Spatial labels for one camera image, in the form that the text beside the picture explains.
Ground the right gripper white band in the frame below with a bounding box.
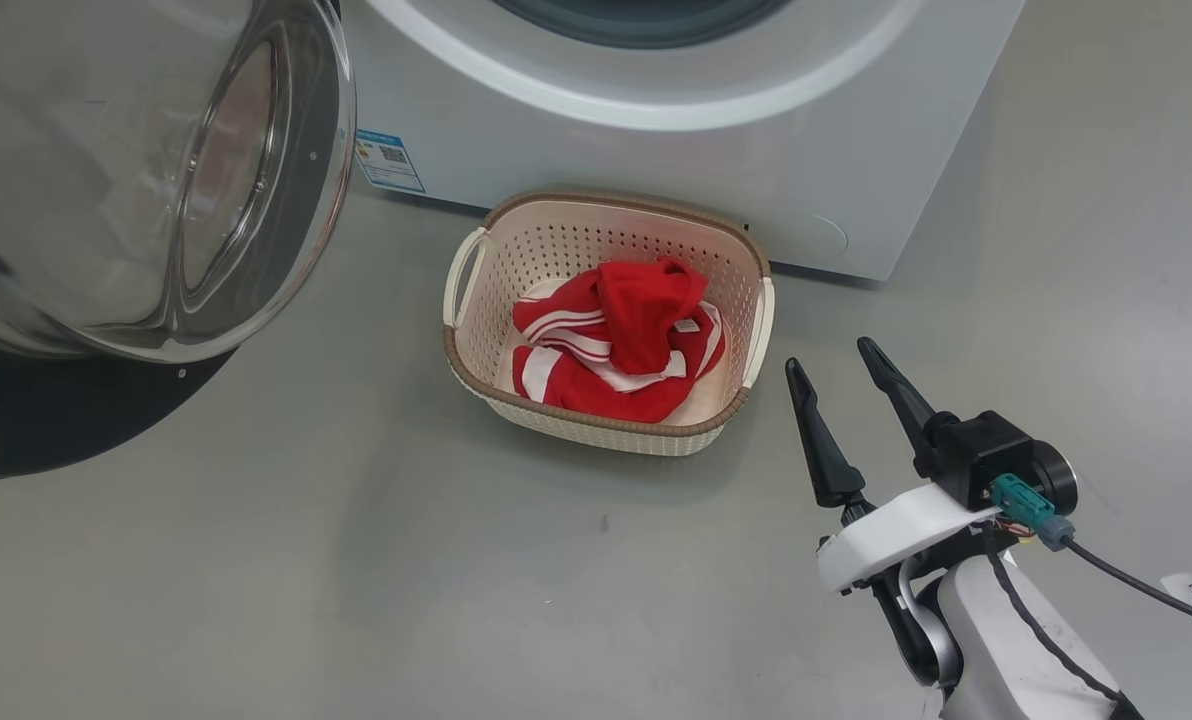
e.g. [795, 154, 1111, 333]
[784, 337, 1002, 596]

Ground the red garment with striped cuffs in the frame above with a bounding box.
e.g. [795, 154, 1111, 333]
[596, 258, 712, 376]

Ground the red garment with white bands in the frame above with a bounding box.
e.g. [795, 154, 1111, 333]
[511, 295, 727, 424]

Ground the round glass washing machine door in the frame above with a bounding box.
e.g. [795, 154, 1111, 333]
[0, 0, 358, 485]

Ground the white front-load washing machine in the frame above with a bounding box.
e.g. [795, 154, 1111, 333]
[341, 0, 1027, 284]

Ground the cream perforated laundry basket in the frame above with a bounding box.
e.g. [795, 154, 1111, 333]
[442, 190, 776, 458]

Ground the blue energy label sticker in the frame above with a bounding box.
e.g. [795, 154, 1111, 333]
[355, 128, 427, 195]

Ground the right camera cable teal plug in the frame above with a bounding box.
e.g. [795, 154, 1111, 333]
[991, 473, 1192, 637]

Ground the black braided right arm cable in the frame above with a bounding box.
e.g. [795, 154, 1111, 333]
[986, 550, 1147, 720]

